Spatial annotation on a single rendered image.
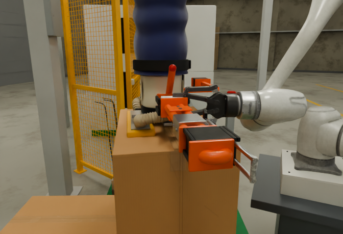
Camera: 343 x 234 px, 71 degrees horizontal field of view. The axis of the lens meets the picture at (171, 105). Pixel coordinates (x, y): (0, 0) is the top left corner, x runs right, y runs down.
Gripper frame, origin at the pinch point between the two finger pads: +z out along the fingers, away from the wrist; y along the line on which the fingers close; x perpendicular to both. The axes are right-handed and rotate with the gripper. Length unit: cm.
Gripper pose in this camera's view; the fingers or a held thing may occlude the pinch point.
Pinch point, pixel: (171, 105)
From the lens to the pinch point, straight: 75.0
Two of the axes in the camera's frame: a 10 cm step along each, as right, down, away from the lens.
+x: -0.2, -2.3, 9.7
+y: 0.0, 9.7, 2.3
